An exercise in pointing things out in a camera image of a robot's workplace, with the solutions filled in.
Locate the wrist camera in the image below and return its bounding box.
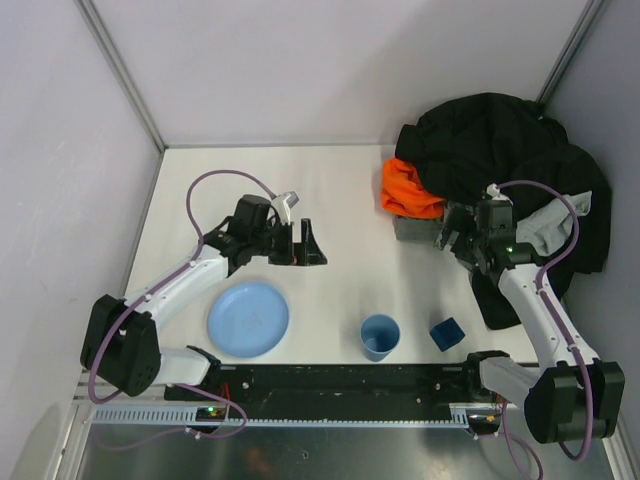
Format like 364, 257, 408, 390
485, 183, 512, 203
271, 191, 299, 225

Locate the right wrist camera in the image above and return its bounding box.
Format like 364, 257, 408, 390
485, 183, 512, 203

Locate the orange cloth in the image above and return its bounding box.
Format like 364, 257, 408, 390
381, 158, 445, 220

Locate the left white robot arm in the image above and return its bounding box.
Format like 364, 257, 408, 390
80, 192, 328, 404

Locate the purple cable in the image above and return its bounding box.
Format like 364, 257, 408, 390
494, 179, 599, 461
87, 169, 276, 406

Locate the left aluminium corner post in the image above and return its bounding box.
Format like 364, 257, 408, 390
74, 0, 167, 155

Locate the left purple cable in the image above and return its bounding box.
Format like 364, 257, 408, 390
87, 169, 276, 406

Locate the slotted cable duct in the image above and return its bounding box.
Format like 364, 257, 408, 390
90, 403, 501, 428

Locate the blue plastic cup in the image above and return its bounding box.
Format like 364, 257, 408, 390
360, 314, 401, 362

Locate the black cloth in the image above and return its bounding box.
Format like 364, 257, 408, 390
394, 92, 614, 331

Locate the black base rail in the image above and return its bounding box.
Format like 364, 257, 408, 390
197, 362, 495, 403

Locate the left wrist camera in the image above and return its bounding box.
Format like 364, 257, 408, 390
271, 191, 299, 225

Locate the light grey cloth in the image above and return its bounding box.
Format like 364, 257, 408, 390
516, 199, 573, 257

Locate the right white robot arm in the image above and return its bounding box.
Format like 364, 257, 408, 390
436, 199, 625, 444

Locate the light blue plate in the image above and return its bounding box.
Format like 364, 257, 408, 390
207, 281, 290, 359

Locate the dark blue cube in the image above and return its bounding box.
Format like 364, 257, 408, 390
430, 317, 465, 352

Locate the dark grey cloth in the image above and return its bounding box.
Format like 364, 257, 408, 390
392, 215, 444, 243

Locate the aluminium corner post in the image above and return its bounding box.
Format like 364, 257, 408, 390
536, 0, 611, 107
74, 0, 167, 155

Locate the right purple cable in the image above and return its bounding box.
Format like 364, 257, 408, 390
494, 179, 599, 461

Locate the right aluminium corner post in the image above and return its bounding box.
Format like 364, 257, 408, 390
536, 0, 611, 107

